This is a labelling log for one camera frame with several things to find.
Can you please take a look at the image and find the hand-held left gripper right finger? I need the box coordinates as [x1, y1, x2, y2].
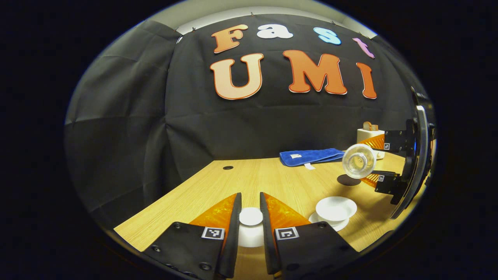
[260, 192, 360, 278]

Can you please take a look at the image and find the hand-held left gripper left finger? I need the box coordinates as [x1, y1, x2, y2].
[142, 192, 242, 280]

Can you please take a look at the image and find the white teacup lid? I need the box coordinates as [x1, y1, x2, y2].
[237, 207, 265, 248]

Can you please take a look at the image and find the clear plastic water bottle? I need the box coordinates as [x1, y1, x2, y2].
[342, 143, 377, 179]

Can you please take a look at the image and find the dark round coaster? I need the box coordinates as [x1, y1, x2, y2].
[337, 174, 362, 186]

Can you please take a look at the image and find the white teacup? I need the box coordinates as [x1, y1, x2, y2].
[316, 196, 358, 222]

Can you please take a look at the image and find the white toaster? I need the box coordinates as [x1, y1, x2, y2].
[357, 128, 386, 160]

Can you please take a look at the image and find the white saucer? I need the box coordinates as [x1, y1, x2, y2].
[309, 212, 350, 232]

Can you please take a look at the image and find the blue folded towel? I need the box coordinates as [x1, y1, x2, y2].
[279, 148, 346, 170]

